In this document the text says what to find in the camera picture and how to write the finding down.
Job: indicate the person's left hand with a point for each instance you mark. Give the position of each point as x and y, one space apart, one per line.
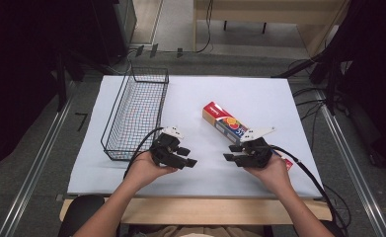
145 170

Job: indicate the black chair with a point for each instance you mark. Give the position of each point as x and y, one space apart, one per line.
80 210

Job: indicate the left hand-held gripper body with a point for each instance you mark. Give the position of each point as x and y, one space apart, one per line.
166 148

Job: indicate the black stand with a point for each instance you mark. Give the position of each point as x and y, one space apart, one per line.
315 62

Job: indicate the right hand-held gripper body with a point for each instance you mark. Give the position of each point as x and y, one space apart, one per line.
257 152

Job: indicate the black cabinet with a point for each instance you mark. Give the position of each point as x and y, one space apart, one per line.
119 29

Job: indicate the person's right hand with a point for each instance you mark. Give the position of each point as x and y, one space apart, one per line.
272 174

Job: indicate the wooden bench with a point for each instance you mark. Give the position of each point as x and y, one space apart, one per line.
266 13

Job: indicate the red and blue toothpaste box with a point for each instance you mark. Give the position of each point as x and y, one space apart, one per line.
225 121

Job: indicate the metal floor rail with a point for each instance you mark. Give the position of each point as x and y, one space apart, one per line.
32 184
355 177

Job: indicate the white table cover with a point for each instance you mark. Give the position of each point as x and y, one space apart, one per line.
213 89

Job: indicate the wooden table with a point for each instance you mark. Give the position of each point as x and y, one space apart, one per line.
213 210

